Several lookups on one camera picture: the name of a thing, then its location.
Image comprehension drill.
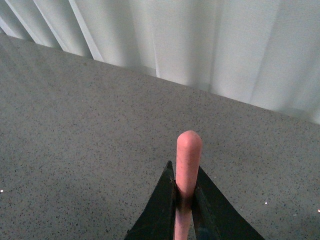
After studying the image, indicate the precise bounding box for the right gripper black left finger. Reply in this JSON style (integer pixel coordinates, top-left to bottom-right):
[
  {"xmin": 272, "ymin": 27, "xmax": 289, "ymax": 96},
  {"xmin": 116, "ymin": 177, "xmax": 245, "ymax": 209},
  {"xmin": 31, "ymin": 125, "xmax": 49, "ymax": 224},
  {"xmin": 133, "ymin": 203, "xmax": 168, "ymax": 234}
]
[{"xmin": 125, "ymin": 161, "xmax": 176, "ymax": 240}]

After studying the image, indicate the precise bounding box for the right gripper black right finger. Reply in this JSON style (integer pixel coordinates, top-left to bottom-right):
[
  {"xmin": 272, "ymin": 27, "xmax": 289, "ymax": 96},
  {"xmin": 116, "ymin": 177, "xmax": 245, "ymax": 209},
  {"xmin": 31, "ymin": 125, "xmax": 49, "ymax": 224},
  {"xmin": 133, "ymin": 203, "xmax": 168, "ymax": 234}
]
[{"xmin": 191, "ymin": 167, "xmax": 263, "ymax": 240}]

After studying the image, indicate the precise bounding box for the pink chopstick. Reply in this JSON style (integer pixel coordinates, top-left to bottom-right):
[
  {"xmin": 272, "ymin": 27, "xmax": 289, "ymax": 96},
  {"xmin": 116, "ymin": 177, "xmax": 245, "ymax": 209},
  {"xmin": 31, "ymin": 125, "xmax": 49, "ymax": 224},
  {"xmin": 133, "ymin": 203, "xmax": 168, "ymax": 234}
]
[{"xmin": 174, "ymin": 130, "xmax": 202, "ymax": 240}]

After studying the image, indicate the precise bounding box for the white curtain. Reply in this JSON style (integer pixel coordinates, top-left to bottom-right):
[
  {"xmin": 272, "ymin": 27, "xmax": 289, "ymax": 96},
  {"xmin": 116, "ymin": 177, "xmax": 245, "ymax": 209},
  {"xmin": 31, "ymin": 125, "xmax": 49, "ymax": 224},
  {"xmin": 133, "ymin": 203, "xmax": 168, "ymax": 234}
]
[{"xmin": 0, "ymin": 0, "xmax": 320, "ymax": 123}]

